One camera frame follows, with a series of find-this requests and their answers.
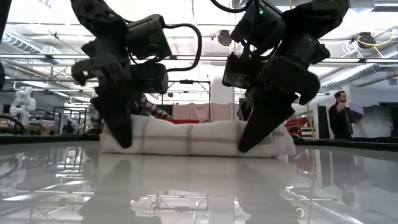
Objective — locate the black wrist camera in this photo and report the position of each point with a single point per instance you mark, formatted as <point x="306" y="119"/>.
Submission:
<point x="149" y="77"/>
<point x="241" y="71"/>

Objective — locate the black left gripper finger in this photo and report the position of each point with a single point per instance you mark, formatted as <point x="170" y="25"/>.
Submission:
<point x="81" y="68"/>
<point x="118" y="115"/>

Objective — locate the red plastic bin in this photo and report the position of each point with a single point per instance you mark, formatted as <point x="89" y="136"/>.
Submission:
<point x="183" y="120"/>

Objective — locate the white building pillar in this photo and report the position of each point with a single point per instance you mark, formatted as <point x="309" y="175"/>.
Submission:
<point x="222" y="93"/>

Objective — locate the black cage frame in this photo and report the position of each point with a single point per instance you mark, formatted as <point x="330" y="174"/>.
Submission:
<point x="73" y="107"/>

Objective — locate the white red-checked towel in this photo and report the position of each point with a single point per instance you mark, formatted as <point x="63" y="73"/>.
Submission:
<point x="186" y="140"/>

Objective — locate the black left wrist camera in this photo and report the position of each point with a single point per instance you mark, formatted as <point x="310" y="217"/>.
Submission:
<point x="149" y="77"/>

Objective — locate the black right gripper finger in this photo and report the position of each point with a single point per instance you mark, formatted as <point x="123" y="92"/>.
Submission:
<point x="264" y="118"/>
<point x="309" y="88"/>

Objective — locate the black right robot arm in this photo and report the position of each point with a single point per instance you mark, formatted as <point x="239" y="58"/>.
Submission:
<point x="314" y="15"/>

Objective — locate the black metal rack frame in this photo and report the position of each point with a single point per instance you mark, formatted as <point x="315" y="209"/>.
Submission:
<point x="186" y="81"/>

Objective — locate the white curtain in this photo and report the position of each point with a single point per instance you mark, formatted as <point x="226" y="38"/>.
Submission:
<point x="376" y="123"/>

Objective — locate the red cart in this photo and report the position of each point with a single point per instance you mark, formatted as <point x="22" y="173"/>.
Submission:
<point x="298" y="124"/>

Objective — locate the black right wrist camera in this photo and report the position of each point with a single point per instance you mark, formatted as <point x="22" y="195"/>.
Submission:
<point x="241" y="71"/>

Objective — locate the long overhead light bar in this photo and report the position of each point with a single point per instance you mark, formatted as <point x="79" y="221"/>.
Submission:
<point x="205" y="58"/>

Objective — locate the person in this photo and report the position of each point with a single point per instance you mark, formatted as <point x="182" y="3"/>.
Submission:
<point x="339" y="121"/>
<point x="155" y="109"/>

